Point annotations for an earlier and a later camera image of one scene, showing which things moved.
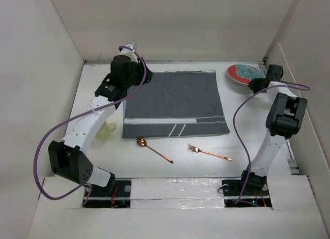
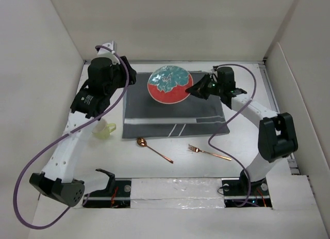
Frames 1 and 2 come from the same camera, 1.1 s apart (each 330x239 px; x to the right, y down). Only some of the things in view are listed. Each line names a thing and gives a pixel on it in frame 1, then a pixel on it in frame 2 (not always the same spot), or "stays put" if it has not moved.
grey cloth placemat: x=175 y=104 stays put
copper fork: x=196 y=149 stays put
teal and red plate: x=243 y=74 → x=167 y=84
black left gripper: x=139 y=67 → x=120 y=67
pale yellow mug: x=104 y=130 stays put
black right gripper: x=253 y=84 → x=199 y=88
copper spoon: x=142 y=142 stays put
